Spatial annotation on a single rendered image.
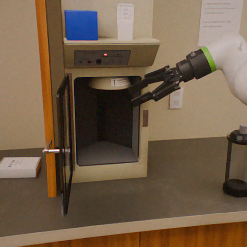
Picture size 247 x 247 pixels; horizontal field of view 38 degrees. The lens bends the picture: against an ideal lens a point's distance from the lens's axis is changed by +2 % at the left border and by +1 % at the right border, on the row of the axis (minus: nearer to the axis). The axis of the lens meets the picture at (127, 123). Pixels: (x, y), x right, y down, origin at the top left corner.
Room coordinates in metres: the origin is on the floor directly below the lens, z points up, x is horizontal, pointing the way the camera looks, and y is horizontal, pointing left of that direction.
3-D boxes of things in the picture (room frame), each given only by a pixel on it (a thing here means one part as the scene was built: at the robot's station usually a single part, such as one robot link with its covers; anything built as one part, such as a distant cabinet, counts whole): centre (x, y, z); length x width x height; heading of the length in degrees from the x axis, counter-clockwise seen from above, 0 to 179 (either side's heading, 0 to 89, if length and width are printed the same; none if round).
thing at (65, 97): (1.12, 0.21, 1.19); 0.30 x 0.01 x 0.40; 4
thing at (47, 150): (1.04, 0.23, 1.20); 0.10 x 0.05 x 0.03; 4
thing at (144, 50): (1.26, 0.06, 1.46); 0.32 x 0.11 x 0.10; 102
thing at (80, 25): (1.24, 0.16, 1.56); 0.10 x 0.10 x 0.09; 12
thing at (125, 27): (1.27, 0.01, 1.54); 0.05 x 0.05 x 0.06; 87
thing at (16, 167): (1.39, 0.45, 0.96); 0.16 x 0.12 x 0.04; 93
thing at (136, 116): (1.44, 0.10, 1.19); 0.26 x 0.24 x 0.35; 102
